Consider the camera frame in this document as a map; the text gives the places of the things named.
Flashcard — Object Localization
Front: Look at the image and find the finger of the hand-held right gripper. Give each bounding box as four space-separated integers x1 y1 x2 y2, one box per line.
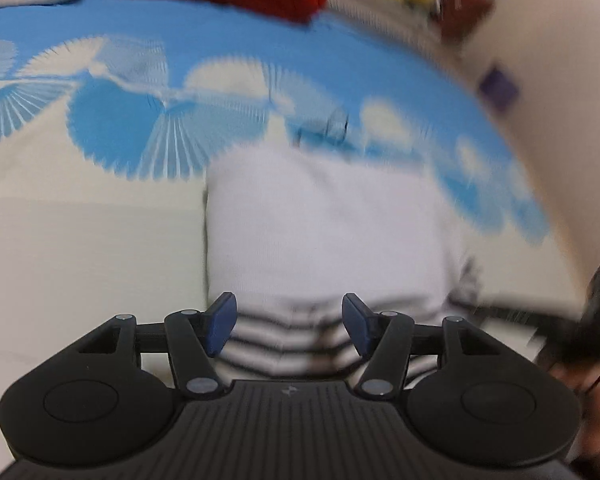
474 301 583 332

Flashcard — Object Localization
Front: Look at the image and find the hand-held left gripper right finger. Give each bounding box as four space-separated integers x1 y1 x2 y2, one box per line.
341 292 506 400

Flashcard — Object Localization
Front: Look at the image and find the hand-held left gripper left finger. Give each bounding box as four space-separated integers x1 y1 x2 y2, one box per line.
77 291 238 397

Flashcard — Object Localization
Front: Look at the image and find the black white striped small garment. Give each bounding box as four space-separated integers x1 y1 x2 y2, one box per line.
201 145 486 383

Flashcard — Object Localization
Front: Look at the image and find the purple box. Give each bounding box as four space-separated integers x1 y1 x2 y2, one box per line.
479 62 522 117

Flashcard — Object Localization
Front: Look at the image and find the blue white fan-print bedsheet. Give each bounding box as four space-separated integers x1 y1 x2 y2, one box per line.
0 0 588 480

